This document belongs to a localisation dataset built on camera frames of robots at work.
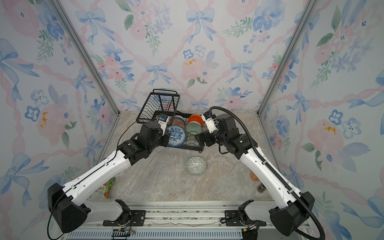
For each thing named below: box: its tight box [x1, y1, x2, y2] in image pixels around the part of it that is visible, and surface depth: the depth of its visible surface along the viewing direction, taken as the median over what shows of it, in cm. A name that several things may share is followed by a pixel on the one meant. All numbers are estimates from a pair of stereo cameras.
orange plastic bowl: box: [188, 114, 204, 126], surface depth 109 cm
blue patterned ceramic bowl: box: [166, 125, 187, 148], surface depth 79 cm
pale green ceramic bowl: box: [186, 121, 202, 135], surface depth 105 cm
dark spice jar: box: [257, 182, 267, 194], surface depth 81 cm
